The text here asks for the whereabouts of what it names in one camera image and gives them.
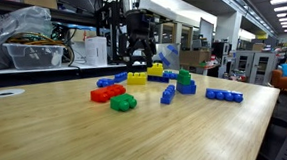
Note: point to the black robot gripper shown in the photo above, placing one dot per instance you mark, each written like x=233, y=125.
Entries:
x=138, y=26

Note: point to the green two-stud block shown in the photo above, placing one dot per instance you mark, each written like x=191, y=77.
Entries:
x=122, y=103
x=183, y=79

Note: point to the yellow block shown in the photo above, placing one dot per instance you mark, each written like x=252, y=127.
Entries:
x=136, y=79
x=154, y=70

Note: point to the small blue block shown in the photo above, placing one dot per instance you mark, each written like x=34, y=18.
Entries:
x=171, y=76
x=105, y=83
x=121, y=77

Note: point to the blue four-stud block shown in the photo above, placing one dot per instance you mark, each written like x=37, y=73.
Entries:
x=224, y=95
x=167, y=95
x=158, y=79

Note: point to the small green block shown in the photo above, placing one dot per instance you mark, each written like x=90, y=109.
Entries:
x=169, y=72

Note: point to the red four-stud block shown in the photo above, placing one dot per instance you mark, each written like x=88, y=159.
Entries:
x=106, y=93

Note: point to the blue square block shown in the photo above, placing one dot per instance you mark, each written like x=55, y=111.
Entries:
x=186, y=89

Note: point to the clear sheet with blue tape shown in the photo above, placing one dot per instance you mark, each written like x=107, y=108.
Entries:
x=171, y=58

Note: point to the white box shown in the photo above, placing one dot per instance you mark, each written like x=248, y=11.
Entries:
x=95, y=52

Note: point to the grey panel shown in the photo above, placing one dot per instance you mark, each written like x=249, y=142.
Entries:
x=206, y=28

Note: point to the black workbench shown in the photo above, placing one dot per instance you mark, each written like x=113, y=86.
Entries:
x=50, y=76

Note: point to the clear plastic container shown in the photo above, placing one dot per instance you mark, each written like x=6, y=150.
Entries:
x=31, y=58

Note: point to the grey metal cabinet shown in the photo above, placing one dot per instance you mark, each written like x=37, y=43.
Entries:
x=257, y=67

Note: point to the black chair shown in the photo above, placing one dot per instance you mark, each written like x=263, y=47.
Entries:
x=279, y=148

